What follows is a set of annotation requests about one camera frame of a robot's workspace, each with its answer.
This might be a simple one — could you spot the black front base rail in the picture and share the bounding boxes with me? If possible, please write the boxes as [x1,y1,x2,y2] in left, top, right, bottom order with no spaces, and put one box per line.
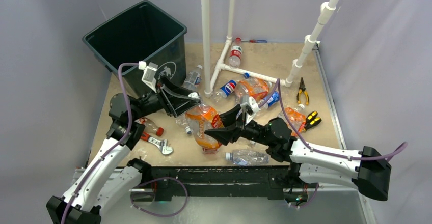
[143,165,302,201]

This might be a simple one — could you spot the blue label water bottle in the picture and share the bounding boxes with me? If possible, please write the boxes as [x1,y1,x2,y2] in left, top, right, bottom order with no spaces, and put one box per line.
[257,91,280,109]

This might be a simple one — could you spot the purple cable loop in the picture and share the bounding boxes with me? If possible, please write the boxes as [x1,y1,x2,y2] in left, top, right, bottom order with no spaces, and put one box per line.
[129,177,189,218]

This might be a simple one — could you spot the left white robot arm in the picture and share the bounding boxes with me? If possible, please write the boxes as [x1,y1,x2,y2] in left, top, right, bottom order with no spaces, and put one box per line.
[46,77,201,223]

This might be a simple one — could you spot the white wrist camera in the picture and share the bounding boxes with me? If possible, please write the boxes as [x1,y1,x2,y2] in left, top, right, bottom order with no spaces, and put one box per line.
[239,95,260,125]
[138,61,158,93]

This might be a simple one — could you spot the red cap tea bottle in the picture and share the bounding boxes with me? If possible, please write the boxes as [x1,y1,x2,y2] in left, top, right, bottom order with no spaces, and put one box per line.
[136,117,164,137]

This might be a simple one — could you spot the clear bottle front edge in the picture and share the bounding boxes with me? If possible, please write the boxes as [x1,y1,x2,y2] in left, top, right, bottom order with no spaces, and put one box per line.
[225,149,269,166]

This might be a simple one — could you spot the clear bottle near bin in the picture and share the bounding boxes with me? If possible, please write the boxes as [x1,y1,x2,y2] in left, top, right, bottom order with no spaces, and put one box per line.
[181,65,203,91]

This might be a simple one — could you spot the yellow red tea bottle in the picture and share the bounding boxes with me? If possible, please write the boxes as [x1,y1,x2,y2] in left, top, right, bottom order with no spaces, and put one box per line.
[202,147,219,155]

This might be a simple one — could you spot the small pepsi bottle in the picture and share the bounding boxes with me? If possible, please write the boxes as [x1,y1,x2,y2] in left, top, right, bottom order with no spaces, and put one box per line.
[211,73,250,103]

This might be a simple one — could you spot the white PVC pipe frame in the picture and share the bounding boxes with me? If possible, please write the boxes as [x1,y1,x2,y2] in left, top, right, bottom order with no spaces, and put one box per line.
[201,0,339,98]

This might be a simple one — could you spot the large orange soda bottle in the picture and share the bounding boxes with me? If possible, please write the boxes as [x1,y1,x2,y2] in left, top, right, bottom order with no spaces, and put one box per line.
[234,77,272,103]

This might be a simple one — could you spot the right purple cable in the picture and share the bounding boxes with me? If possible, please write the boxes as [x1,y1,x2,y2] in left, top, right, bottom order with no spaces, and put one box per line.
[258,78,409,161]

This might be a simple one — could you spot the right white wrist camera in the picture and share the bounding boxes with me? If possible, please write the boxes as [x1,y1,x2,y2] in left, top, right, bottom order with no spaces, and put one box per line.
[239,95,260,125]

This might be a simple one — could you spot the yellow handle pliers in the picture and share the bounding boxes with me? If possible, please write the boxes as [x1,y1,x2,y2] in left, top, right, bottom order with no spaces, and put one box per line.
[296,77,309,105]

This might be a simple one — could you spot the small orange bottle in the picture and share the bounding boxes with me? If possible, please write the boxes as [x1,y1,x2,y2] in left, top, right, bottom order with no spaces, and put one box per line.
[278,104,306,137]

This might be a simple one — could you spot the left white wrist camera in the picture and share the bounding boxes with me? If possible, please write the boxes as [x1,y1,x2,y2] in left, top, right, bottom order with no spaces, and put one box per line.
[138,61,158,93]

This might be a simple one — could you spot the red label water bottle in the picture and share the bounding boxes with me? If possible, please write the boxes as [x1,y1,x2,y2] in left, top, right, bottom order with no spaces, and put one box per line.
[228,38,242,68]

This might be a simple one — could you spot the dark green trash bin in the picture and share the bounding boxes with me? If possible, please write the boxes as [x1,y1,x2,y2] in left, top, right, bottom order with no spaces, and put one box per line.
[83,0,187,85]

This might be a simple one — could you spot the crushed clear bottle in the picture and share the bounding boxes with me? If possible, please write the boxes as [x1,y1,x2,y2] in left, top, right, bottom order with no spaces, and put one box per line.
[175,113,192,135]

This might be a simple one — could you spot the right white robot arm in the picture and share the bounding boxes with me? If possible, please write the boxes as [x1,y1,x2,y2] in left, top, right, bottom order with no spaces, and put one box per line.
[204,105,392,201]

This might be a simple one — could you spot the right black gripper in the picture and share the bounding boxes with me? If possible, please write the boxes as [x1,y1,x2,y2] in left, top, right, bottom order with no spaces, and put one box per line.
[205,103,272,146]

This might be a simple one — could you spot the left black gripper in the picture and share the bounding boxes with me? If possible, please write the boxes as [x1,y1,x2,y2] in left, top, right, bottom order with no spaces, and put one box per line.
[131,75,201,121]

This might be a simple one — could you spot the red handle adjustable wrench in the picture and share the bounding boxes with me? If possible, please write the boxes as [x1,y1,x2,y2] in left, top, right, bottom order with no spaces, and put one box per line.
[141,132,174,155]

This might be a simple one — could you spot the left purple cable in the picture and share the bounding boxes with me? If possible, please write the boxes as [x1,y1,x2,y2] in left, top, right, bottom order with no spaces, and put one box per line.
[61,62,141,224]

